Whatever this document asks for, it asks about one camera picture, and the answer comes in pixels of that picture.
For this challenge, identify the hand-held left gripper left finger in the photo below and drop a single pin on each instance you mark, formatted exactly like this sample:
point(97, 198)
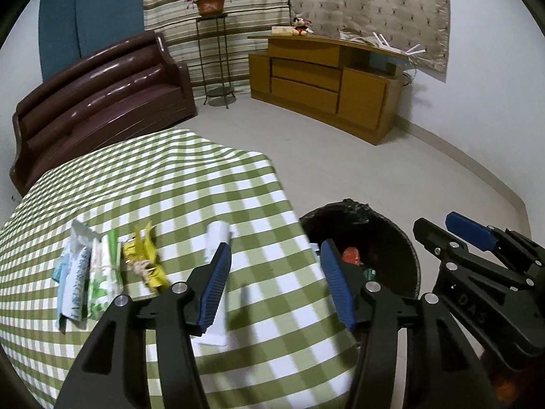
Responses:
point(215, 285)

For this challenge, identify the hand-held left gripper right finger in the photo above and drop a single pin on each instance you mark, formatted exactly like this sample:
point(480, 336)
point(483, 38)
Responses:
point(336, 285)

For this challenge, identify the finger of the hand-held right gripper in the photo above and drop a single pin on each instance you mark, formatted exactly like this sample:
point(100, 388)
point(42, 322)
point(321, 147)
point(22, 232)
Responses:
point(430, 236)
point(468, 230)

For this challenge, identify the red plastic bag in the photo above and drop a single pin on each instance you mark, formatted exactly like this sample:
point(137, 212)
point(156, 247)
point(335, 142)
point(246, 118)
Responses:
point(351, 255)

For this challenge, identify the black lined trash bin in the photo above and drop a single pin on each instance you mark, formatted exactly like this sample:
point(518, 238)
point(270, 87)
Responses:
point(387, 243)

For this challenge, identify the white paper tube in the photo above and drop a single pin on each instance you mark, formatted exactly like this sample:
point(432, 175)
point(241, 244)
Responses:
point(217, 238)

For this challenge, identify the yellow wrapper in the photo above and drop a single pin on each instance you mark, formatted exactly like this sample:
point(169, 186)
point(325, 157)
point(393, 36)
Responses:
point(142, 260)

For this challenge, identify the green white packet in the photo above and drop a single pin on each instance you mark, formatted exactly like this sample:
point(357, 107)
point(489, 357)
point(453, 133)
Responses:
point(104, 281)

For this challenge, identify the white blue printed packet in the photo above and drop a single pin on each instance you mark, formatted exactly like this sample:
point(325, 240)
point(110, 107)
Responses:
point(78, 285)

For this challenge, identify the light blue packet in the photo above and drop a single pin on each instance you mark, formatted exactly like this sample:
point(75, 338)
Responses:
point(60, 264)

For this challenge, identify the green checked tablecloth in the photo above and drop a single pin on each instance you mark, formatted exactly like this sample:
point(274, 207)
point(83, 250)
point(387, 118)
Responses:
point(170, 179)

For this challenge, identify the wooden cabinet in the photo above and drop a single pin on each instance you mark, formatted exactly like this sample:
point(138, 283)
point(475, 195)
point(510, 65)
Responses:
point(362, 102)

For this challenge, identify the white router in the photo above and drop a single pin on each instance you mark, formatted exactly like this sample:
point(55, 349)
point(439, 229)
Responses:
point(394, 50)

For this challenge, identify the black metal plant stand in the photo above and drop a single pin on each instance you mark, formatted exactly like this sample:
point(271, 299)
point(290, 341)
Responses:
point(220, 93)

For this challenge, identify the silver plastic bag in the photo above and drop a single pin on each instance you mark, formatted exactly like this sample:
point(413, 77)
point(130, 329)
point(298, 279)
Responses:
point(353, 38)

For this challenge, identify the brown leather sofa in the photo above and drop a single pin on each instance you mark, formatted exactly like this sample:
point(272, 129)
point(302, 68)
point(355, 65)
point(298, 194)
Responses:
point(106, 89)

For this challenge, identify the beige patterned curtain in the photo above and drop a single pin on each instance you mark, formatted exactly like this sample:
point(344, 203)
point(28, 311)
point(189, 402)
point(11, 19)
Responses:
point(370, 4)

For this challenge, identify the mouse plush toy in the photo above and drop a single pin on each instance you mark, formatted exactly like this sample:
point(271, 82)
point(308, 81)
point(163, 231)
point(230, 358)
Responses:
point(300, 27)

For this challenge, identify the beige tissue box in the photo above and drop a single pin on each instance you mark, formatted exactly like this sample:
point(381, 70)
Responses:
point(282, 30)

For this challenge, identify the potted plant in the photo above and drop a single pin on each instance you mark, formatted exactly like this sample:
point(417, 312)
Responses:
point(210, 5)

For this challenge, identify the blue curtain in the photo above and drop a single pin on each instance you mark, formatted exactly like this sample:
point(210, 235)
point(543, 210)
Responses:
point(85, 12)

